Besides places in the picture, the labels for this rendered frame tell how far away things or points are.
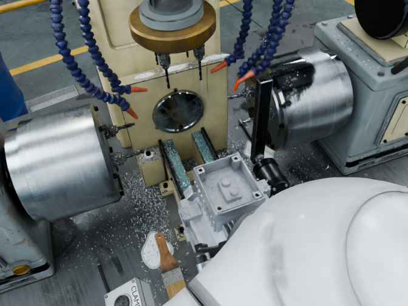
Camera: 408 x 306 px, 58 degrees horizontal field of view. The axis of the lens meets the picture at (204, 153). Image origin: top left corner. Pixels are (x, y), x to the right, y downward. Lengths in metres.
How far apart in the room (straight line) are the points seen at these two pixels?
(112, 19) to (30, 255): 0.60
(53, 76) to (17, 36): 0.77
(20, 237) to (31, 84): 2.29
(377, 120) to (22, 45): 3.08
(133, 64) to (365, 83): 0.61
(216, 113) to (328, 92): 0.33
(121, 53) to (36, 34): 2.73
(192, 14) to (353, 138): 0.58
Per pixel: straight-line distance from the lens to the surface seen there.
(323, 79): 0.96
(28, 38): 3.72
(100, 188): 0.85
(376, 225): 0.19
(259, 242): 0.22
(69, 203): 0.87
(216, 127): 1.14
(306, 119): 0.94
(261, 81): 0.76
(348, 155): 1.15
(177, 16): 0.76
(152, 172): 1.10
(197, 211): 0.76
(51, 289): 1.07
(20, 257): 1.00
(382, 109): 1.07
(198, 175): 0.72
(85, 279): 1.05
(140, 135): 1.07
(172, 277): 0.99
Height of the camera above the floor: 1.72
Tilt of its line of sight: 49 degrees down
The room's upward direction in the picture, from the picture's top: 4 degrees counter-clockwise
